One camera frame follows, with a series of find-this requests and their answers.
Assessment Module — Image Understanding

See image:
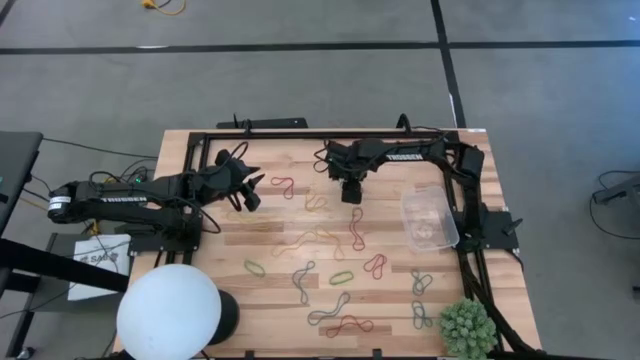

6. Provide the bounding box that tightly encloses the black left camera cable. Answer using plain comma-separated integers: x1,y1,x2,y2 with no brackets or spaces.
227,141,250,169

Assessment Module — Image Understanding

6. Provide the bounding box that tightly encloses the long yellow rubber band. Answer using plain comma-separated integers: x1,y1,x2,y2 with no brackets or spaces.
271,225,346,262

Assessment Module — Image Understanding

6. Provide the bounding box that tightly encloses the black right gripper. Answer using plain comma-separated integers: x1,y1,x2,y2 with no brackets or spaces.
327,139,377,185

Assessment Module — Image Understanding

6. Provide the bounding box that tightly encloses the black flat bracket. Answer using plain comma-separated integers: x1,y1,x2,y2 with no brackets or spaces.
215,113,309,130

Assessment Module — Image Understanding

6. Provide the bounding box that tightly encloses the long teal rubber band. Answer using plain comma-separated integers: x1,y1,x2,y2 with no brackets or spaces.
306,291,352,327

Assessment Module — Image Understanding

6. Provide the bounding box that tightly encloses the black metal rig frame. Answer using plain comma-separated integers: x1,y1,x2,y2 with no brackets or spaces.
180,127,544,360

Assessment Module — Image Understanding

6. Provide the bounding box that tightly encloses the clear plastic bin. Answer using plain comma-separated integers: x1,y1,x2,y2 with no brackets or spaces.
399,185,460,252

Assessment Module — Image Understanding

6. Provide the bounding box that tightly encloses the yellow floor cable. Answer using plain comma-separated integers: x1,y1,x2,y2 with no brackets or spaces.
141,0,187,16

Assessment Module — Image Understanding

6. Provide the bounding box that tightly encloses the black desk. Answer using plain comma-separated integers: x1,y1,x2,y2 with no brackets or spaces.
0,130,44,236

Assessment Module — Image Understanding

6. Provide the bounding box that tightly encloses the black stand beam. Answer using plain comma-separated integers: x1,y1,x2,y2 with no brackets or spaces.
0,238,131,294

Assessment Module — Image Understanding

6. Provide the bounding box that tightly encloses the green artificial potted plant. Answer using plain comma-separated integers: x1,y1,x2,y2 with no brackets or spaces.
438,298,499,360

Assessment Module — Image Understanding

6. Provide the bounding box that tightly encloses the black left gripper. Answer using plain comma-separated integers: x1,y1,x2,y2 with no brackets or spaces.
199,149,265,201

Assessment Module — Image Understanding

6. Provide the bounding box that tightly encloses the black lamp base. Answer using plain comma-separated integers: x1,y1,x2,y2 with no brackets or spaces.
207,288,241,346

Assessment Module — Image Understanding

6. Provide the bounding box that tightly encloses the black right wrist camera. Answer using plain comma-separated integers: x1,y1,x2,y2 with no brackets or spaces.
340,178,364,205

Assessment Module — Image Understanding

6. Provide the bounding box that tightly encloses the white paper sign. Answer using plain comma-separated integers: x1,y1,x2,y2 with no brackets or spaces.
67,233,133,302

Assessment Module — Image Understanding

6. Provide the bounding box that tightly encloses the black equipment with cables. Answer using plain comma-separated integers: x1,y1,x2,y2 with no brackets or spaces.
588,169,640,241

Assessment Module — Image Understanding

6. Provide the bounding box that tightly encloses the white round lamp globe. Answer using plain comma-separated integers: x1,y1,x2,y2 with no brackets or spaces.
116,263,223,360

